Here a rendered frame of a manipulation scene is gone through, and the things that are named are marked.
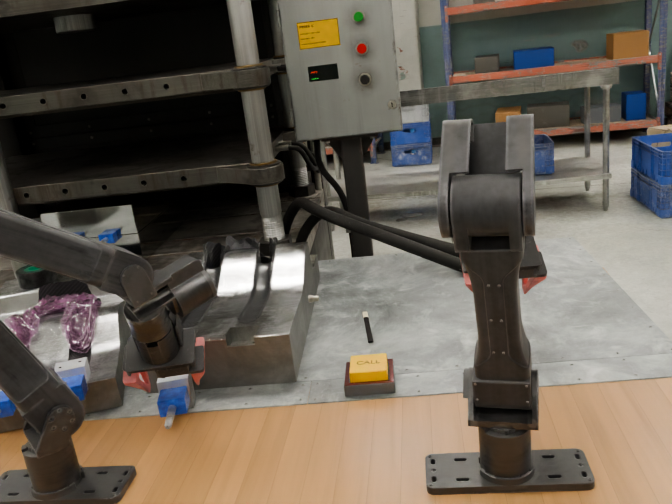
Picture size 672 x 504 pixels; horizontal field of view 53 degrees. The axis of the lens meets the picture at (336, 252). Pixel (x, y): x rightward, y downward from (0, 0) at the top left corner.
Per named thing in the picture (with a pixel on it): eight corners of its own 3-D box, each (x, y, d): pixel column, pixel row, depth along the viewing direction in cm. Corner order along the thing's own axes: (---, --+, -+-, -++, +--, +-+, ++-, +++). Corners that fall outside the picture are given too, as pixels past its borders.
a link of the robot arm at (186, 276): (199, 288, 105) (167, 221, 99) (224, 301, 98) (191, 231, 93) (134, 329, 100) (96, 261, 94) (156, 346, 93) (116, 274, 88)
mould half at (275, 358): (296, 382, 113) (285, 308, 109) (146, 393, 115) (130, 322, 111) (320, 277, 160) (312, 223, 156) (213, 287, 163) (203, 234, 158)
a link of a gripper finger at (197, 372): (168, 368, 111) (155, 334, 104) (211, 362, 112) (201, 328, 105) (167, 404, 106) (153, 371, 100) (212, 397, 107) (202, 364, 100)
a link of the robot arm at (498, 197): (480, 379, 88) (454, 164, 68) (533, 381, 86) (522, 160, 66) (476, 417, 83) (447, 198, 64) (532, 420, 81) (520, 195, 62)
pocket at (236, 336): (258, 356, 112) (255, 336, 111) (227, 359, 112) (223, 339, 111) (263, 344, 116) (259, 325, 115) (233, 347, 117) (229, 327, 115)
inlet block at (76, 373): (85, 424, 102) (77, 393, 101) (51, 432, 101) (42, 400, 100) (94, 385, 115) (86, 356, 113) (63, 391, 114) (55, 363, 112)
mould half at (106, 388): (122, 406, 112) (108, 346, 109) (-45, 443, 107) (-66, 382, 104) (134, 303, 159) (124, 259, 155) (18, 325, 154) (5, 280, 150)
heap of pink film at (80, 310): (99, 350, 121) (89, 310, 118) (-6, 371, 117) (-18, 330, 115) (110, 301, 145) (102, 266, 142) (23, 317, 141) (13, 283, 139)
